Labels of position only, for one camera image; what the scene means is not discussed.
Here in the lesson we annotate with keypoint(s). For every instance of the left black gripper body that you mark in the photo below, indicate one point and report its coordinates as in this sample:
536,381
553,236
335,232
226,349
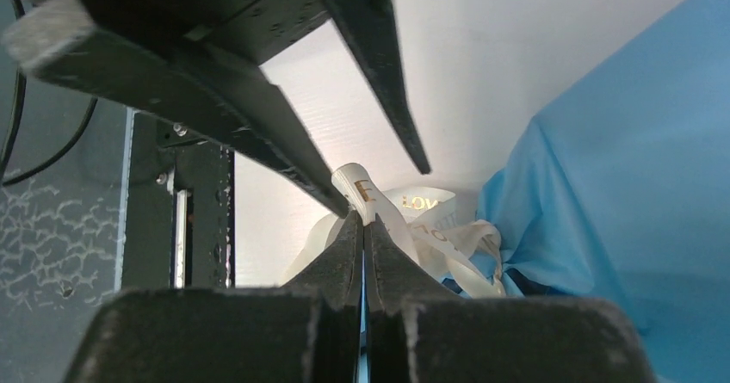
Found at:
199,10

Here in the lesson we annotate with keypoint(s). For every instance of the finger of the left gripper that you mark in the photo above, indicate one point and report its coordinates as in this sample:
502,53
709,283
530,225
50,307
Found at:
235,106
369,30

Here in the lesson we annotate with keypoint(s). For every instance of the white printed ribbon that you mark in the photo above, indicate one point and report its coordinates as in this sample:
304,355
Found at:
421,221

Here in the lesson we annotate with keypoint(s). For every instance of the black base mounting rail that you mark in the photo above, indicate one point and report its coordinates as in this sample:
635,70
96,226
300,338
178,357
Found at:
178,212

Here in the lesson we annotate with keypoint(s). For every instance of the blue wrapping paper sheet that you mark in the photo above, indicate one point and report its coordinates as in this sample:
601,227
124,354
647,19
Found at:
597,141

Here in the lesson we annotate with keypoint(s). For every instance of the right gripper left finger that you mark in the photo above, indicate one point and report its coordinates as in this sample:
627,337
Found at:
307,330

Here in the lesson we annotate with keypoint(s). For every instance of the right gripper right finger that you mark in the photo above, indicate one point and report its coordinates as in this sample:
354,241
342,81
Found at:
419,331

